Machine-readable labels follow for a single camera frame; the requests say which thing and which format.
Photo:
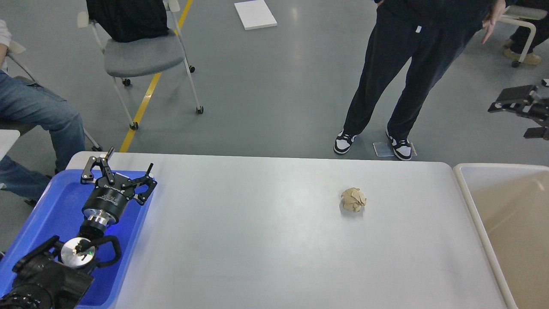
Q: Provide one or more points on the seated person in jeans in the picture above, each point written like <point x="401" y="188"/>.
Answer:
<point x="33" y="104"/>

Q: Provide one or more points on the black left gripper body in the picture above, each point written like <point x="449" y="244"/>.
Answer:
<point x="108" y="202"/>

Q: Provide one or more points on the beige plastic bin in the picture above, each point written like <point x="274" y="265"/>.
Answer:
<point x="509" y="205"/>

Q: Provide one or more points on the crumpled brown paper ball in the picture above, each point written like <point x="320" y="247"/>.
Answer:
<point x="353" y="199"/>

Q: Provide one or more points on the person seated far right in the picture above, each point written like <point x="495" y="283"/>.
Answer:
<point x="514" y="46"/>

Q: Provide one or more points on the blue plastic tray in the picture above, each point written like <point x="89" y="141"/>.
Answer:
<point x="58" y="212"/>

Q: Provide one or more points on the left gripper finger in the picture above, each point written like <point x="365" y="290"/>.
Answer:
<point x="146" y="180"/>
<point x="87" y="177"/>

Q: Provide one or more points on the standing person in black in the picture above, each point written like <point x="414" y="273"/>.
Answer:
<point x="427" y="34"/>

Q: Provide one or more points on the white chair at left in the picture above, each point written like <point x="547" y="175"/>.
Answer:
<point x="47" y="99"/>

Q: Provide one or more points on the white board on floor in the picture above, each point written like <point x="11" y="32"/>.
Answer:
<point x="255" y="14"/>

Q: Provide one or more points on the grey white wheeled chair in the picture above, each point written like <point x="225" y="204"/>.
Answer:
<point x="143" y="57"/>

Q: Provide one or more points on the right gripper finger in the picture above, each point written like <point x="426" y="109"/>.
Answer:
<point x="521" y="100"/>
<point x="537" y="132"/>

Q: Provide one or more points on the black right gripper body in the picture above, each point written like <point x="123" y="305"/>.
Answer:
<point x="543" y="112"/>

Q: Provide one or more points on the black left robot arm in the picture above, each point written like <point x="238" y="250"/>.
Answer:
<point x="74" y="250"/>

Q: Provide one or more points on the black jacket on chair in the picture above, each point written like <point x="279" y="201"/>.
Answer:
<point x="129" y="20"/>

